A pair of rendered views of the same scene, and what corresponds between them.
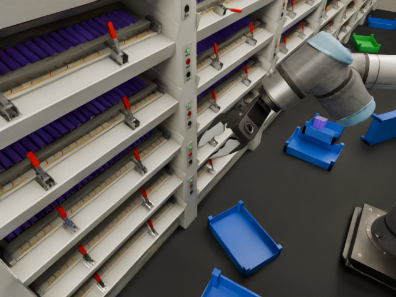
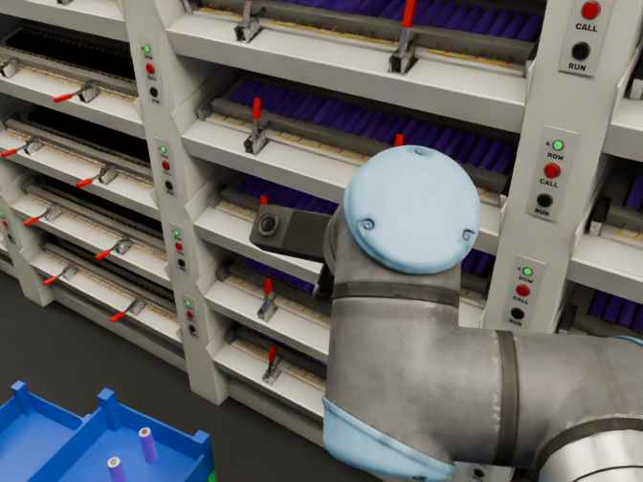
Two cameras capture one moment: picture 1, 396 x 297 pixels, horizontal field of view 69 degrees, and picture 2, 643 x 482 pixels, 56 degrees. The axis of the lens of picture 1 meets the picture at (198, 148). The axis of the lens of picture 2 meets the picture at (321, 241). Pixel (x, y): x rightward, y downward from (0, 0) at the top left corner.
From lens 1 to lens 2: 79 cm
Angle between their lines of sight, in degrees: 66
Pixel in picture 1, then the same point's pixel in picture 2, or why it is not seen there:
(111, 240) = (303, 330)
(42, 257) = (222, 227)
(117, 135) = not seen: hidden behind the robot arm
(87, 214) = not seen: hidden behind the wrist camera
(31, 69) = (308, 11)
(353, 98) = (333, 349)
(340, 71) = (350, 251)
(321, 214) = not seen: outside the picture
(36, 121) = (257, 60)
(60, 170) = (277, 151)
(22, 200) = (229, 141)
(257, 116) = (305, 234)
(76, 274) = (248, 305)
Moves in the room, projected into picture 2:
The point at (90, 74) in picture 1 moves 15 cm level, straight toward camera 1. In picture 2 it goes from (348, 55) to (249, 71)
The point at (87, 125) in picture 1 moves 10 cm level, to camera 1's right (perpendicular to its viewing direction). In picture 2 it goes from (351, 138) to (358, 166)
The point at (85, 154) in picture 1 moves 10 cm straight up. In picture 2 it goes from (309, 162) to (308, 104)
